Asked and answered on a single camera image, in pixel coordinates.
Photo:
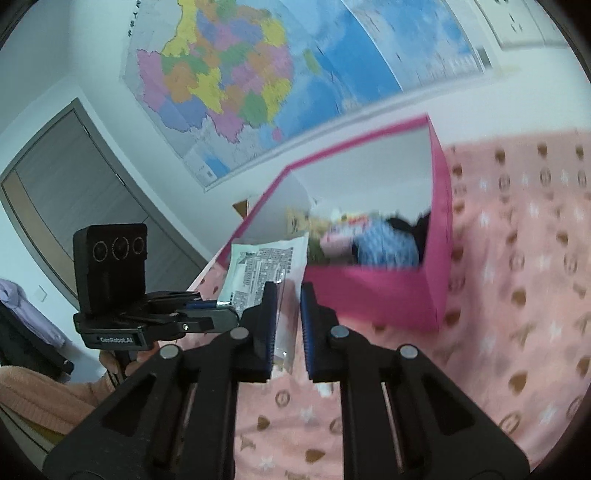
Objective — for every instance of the white wall socket panel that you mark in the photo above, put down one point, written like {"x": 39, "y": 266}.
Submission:
{"x": 521, "y": 23}

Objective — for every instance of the white plastic packet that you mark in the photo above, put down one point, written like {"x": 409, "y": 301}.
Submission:
{"x": 258, "y": 267}

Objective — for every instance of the small white wall switch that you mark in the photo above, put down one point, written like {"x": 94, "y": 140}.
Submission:
{"x": 44, "y": 294}

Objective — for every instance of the pink printed blanket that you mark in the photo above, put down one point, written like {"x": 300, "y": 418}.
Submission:
{"x": 508, "y": 277}

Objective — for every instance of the coloured provinces wall map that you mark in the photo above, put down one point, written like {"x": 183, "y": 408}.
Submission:
{"x": 231, "y": 83}

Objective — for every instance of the lavender garment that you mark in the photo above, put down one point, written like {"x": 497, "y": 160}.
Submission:
{"x": 27, "y": 309}

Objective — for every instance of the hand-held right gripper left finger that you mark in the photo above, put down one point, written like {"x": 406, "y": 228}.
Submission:
{"x": 273, "y": 323}

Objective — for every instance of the blue ocean wall map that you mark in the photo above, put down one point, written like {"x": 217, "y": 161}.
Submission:
{"x": 415, "y": 41}

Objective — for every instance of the blue checked cloth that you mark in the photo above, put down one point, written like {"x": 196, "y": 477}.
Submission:
{"x": 385, "y": 244}

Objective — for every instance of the yellow packet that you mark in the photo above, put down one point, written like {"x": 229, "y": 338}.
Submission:
{"x": 302, "y": 224}

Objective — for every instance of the pink cardboard box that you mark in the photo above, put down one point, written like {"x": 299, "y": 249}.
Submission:
{"x": 383, "y": 295}

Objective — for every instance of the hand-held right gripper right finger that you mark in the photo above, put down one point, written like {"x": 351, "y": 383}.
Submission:
{"x": 307, "y": 330}

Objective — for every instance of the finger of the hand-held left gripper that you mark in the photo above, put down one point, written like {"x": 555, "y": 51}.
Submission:
{"x": 184, "y": 302}
{"x": 212, "y": 321}

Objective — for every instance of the pink soft item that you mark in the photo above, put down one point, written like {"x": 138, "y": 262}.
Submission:
{"x": 339, "y": 242}

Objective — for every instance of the person's left hand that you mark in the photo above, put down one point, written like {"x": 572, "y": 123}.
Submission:
{"x": 124, "y": 367}

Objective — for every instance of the grey door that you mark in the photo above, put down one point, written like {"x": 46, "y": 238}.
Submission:
{"x": 92, "y": 194}

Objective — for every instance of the dark chair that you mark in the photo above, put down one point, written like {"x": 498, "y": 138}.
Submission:
{"x": 27, "y": 350}

